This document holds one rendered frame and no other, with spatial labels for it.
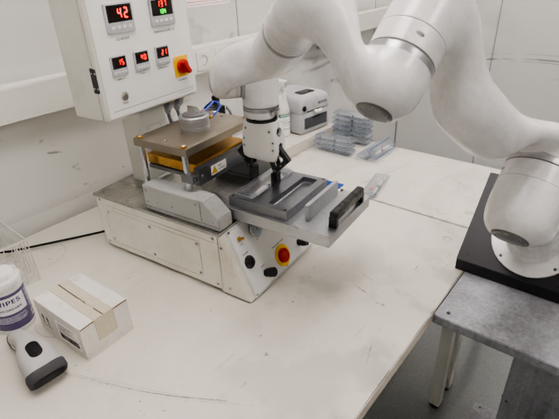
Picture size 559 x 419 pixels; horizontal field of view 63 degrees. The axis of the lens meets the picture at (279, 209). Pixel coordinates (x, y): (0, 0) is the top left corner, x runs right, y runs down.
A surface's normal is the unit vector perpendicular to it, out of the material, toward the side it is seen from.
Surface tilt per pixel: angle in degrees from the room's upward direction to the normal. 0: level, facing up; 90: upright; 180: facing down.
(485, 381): 0
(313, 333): 0
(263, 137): 90
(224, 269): 90
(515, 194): 45
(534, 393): 90
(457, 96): 79
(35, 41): 90
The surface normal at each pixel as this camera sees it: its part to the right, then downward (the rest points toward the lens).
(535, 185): -0.25, -0.27
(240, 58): -0.48, 0.09
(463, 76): -0.49, 0.30
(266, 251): 0.75, -0.16
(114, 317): 0.81, 0.24
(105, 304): -0.07, -0.88
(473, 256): -0.45, -0.36
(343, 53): -0.91, 0.22
